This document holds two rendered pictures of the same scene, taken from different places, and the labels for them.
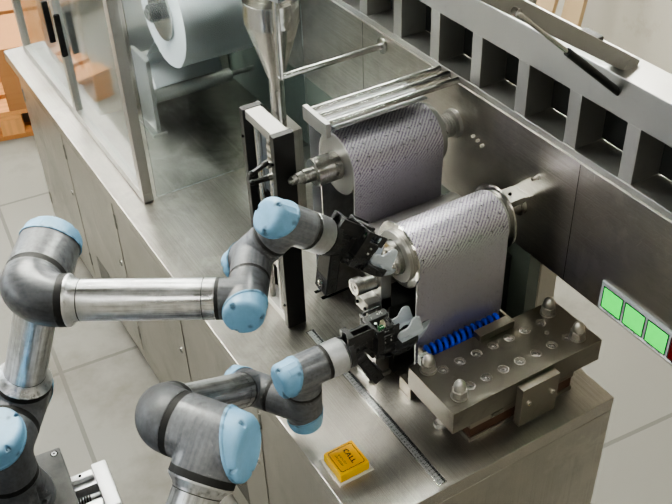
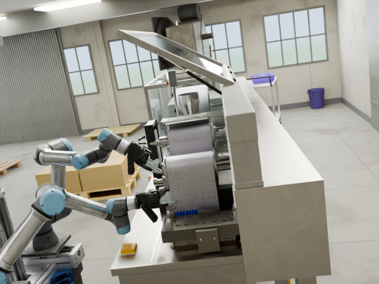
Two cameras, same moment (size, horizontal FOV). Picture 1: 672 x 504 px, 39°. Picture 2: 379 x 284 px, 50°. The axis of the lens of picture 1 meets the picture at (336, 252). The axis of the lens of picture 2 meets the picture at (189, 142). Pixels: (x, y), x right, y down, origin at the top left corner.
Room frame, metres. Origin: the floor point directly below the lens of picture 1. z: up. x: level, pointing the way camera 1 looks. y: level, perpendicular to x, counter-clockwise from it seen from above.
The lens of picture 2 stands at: (-0.03, -1.40, 1.86)
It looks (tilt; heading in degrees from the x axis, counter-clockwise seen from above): 14 degrees down; 35
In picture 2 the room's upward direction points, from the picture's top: 9 degrees counter-clockwise
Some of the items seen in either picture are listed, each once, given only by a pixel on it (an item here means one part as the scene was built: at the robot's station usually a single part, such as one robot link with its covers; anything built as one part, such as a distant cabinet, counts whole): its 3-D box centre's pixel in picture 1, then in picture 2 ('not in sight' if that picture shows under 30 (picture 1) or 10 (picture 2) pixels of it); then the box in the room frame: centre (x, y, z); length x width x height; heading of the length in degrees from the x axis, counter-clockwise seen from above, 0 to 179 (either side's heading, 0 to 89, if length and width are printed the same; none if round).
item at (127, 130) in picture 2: not in sight; (113, 132); (6.71, 5.55, 0.06); 1.23 x 0.84 x 0.12; 115
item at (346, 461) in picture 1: (346, 461); (128, 248); (1.28, 0.00, 0.91); 0.07 x 0.07 x 0.02; 30
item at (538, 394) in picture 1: (537, 398); (208, 240); (1.38, -0.42, 0.96); 0.10 x 0.03 x 0.11; 120
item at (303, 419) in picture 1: (297, 403); (121, 221); (1.35, 0.09, 1.01); 0.11 x 0.08 x 0.11; 63
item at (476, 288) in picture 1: (460, 299); (194, 194); (1.54, -0.26, 1.12); 0.23 x 0.01 x 0.18; 120
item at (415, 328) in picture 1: (415, 326); (168, 199); (1.46, -0.16, 1.11); 0.09 x 0.03 x 0.06; 119
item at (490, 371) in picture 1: (505, 363); (204, 225); (1.46, -0.36, 1.00); 0.40 x 0.16 x 0.06; 120
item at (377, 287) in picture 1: (372, 323); (166, 203); (1.54, -0.08, 1.05); 0.06 x 0.05 x 0.31; 120
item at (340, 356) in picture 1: (334, 356); (133, 203); (1.39, 0.01, 1.11); 0.08 x 0.05 x 0.08; 30
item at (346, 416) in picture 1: (230, 184); (193, 175); (2.37, 0.31, 0.88); 2.52 x 0.66 x 0.04; 30
